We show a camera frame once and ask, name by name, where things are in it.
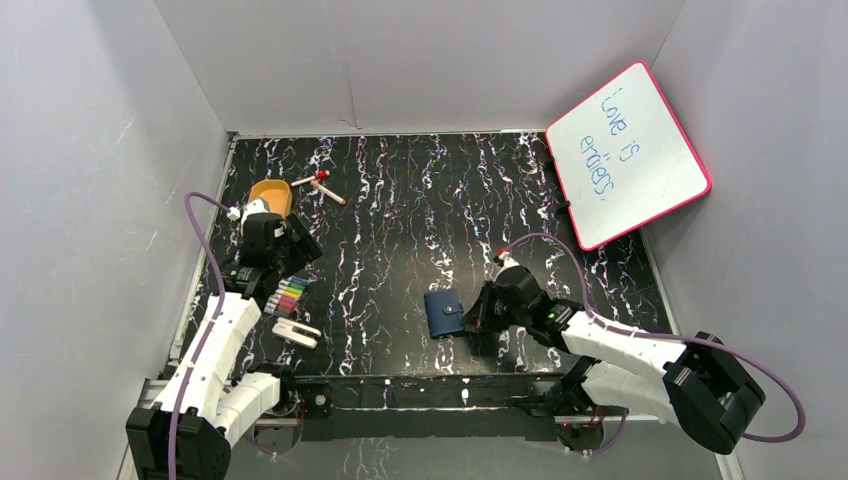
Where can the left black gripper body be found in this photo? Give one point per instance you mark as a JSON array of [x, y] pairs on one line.
[[299, 240]]

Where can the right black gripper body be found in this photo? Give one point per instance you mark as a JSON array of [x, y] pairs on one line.
[[513, 316]]

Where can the navy blue card holder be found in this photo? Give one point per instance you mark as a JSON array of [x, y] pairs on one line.
[[444, 312]]

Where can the orange oval tray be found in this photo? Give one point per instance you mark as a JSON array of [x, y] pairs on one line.
[[275, 194]]

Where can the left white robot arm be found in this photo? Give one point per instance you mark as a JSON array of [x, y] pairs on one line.
[[212, 371]]

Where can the colourful marker pen set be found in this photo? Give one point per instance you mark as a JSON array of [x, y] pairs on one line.
[[285, 298]]

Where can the white marker pen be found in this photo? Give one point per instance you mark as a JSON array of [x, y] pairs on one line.
[[327, 192]]

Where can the red capped marker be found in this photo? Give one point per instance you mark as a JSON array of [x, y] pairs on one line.
[[320, 175]]

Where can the white whiteboard eraser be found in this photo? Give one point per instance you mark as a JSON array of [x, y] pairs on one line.
[[296, 333]]

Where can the pink framed whiteboard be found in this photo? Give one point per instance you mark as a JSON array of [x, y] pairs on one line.
[[623, 158]]

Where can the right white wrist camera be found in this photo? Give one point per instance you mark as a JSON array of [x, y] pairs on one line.
[[505, 260]]

